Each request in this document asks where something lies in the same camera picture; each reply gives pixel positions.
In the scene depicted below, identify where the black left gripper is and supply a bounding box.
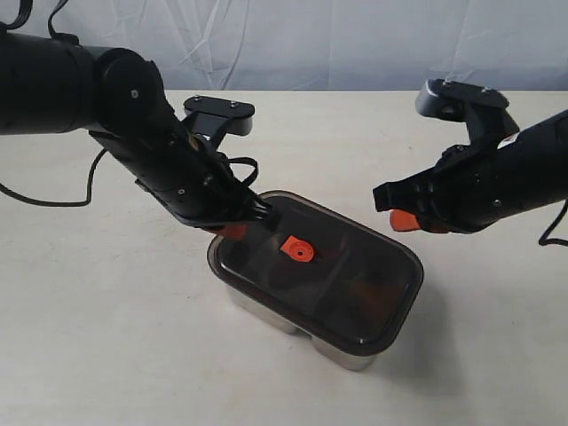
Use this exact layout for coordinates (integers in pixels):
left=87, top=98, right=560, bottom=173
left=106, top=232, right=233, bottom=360
left=90, top=101, right=280, bottom=241

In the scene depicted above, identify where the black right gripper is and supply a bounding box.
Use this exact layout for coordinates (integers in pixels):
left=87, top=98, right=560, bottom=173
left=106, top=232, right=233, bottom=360
left=373, top=111, right=567, bottom=233

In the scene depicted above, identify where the blue-grey backdrop cloth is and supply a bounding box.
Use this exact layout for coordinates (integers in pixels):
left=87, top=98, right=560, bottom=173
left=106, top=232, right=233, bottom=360
left=24, top=0, right=567, bottom=91

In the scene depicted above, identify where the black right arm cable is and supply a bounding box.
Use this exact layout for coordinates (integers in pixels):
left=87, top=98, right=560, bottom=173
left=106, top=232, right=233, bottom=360
left=538, top=201, right=568, bottom=248

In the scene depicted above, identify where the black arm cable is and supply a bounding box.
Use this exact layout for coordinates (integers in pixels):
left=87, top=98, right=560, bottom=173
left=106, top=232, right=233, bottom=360
left=538, top=201, right=568, bottom=248
left=0, top=0, right=259, bottom=208

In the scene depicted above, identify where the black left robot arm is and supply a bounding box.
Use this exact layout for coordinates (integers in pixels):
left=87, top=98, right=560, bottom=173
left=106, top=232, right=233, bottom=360
left=1, top=32, right=280, bottom=237

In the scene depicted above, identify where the dark transparent lunch box lid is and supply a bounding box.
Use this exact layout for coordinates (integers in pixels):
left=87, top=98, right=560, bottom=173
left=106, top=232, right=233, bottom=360
left=208, top=191, right=424, bottom=356

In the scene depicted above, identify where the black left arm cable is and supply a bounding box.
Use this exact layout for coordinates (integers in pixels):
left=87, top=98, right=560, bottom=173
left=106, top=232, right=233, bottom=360
left=0, top=0, right=259, bottom=208

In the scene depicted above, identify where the steel two-compartment lunch box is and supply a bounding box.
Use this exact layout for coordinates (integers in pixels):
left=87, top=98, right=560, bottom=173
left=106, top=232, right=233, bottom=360
left=226, top=285, right=377, bottom=371

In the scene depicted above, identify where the yellow toy cheese wedge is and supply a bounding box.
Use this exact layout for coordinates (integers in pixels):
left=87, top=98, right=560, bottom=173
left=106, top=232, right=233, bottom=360
left=351, top=280, right=404, bottom=324

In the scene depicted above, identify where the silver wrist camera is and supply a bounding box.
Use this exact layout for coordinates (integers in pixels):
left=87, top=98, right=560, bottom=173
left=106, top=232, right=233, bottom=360
left=182, top=95, right=256, bottom=151
left=414, top=79, right=520, bottom=144

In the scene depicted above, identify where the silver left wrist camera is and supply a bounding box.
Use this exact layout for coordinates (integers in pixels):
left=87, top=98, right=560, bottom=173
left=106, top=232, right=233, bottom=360
left=182, top=95, right=256, bottom=151

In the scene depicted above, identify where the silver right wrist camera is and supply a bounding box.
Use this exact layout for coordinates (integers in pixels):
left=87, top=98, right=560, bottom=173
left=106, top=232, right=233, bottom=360
left=414, top=79, right=520, bottom=144

